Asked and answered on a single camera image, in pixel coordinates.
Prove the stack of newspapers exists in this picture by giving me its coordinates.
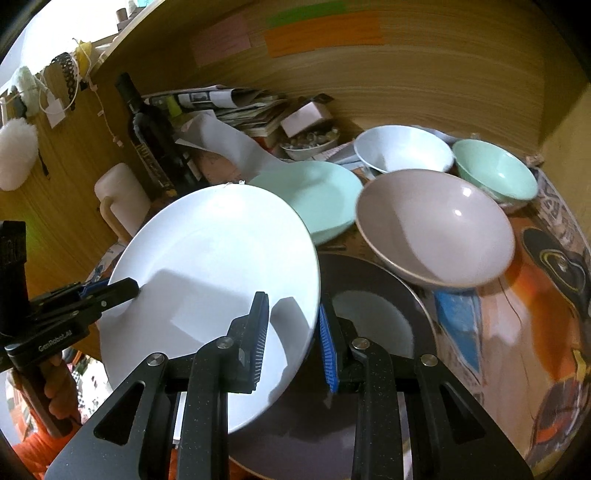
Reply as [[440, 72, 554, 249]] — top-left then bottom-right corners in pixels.
[[143, 85, 289, 137]]

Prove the small pink box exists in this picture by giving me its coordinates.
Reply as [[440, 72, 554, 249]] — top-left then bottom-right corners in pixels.
[[281, 100, 334, 137]]

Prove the small dish with bits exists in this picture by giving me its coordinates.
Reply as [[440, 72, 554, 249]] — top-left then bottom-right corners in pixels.
[[279, 129, 342, 161]]

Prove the person's left forearm orange sleeve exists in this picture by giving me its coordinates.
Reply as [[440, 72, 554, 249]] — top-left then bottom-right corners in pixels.
[[11, 406, 95, 480]]

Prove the white fluffy duster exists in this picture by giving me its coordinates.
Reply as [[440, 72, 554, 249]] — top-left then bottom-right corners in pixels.
[[0, 117, 40, 191]]

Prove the large white plate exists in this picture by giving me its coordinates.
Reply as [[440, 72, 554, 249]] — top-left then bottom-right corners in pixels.
[[99, 185, 321, 435]]

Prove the dark brown plate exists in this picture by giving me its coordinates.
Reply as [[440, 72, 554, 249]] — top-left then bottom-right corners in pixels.
[[228, 253, 439, 480]]

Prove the printed newspaper table cover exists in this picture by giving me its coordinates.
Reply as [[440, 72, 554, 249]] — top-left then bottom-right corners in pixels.
[[318, 152, 591, 476]]

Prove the person's left hand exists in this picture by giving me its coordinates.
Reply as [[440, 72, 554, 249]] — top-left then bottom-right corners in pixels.
[[11, 353, 81, 425]]

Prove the orange sticky note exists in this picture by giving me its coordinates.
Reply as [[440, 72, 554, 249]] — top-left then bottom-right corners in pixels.
[[264, 11, 386, 58]]

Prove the dark wine bottle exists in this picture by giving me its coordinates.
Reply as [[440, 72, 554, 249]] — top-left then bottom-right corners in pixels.
[[115, 73, 195, 195]]

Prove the black lace band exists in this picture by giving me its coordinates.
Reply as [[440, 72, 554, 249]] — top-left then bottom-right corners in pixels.
[[51, 53, 77, 112]]

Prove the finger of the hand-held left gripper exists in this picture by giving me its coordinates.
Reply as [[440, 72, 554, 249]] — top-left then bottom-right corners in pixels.
[[28, 281, 112, 308], [30, 278, 140, 330]]

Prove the mint green bowl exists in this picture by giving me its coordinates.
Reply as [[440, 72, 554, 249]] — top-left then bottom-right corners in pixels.
[[451, 139, 539, 206]]

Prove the pale green fluffy cloth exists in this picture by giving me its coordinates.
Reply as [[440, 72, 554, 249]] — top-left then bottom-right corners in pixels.
[[9, 67, 47, 116]]

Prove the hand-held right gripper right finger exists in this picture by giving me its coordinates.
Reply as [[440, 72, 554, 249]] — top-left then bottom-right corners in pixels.
[[318, 295, 534, 480]]

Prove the pink sticky note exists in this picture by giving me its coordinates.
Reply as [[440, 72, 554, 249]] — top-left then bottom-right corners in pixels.
[[191, 13, 252, 68]]

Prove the white hanging cord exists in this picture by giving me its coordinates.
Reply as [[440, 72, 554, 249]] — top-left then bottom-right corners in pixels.
[[92, 83, 125, 148]]

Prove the white paper sheet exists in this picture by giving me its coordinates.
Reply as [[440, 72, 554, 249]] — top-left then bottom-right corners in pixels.
[[178, 113, 289, 185]]

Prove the green sticky note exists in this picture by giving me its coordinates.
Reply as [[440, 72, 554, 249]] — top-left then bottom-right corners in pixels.
[[267, 0, 347, 26]]

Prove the yellow plastic bag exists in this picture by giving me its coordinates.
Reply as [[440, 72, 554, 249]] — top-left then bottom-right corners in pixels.
[[74, 41, 95, 70]]

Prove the mint green plate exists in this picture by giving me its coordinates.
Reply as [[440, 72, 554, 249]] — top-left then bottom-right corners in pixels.
[[247, 161, 365, 245]]

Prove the pale pink bowl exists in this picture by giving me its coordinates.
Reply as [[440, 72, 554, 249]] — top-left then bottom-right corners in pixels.
[[355, 169, 516, 289]]

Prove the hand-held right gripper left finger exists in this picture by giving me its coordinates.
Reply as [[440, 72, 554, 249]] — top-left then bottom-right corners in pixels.
[[44, 292, 271, 480]]

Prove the white bowl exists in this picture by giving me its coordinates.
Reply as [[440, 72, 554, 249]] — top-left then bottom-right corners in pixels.
[[355, 126, 455, 175]]

